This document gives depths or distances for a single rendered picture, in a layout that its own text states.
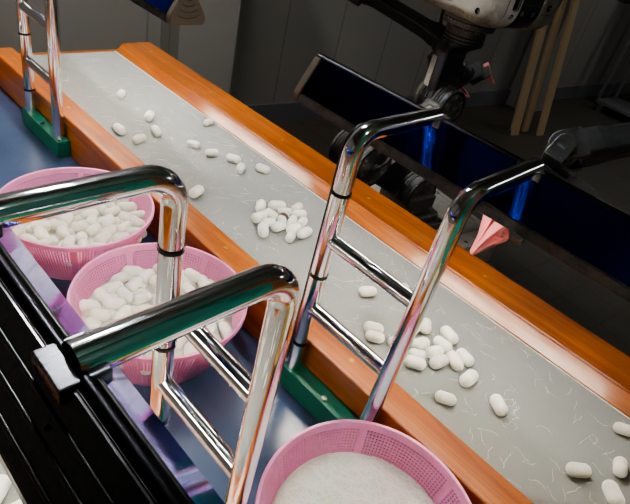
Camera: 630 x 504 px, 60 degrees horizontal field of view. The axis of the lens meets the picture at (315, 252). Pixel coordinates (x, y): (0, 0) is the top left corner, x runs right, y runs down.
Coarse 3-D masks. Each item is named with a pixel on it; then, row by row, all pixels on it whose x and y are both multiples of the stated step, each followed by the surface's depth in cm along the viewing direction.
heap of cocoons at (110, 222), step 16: (96, 208) 103; (112, 208) 103; (128, 208) 105; (32, 224) 95; (48, 224) 96; (64, 224) 97; (80, 224) 97; (96, 224) 98; (112, 224) 101; (128, 224) 101; (32, 240) 91; (48, 240) 92; (64, 240) 93; (80, 240) 94; (96, 240) 95; (112, 240) 97
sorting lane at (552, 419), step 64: (64, 64) 154; (128, 64) 164; (128, 128) 131; (192, 128) 138; (256, 192) 120; (256, 256) 101; (384, 256) 110; (384, 320) 94; (448, 320) 98; (448, 384) 85; (512, 384) 88; (576, 384) 92; (512, 448) 78; (576, 448) 80
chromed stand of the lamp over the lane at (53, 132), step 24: (24, 0) 118; (48, 0) 108; (24, 24) 121; (48, 24) 110; (24, 48) 124; (48, 48) 113; (24, 72) 127; (48, 72) 121; (24, 120) 135; (48, 120) 131; (48, 144) 128
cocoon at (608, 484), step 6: (606, 480) 75; (612, 480) 75; (606, 486) 74; (612, 486) 74; (618, 486) 74; (606, 492) 74; (612, 492) 73; (618, 492) 73; (606, 498) 74; (612, 498) 73; (618, 498) 72; (624, 498) 73
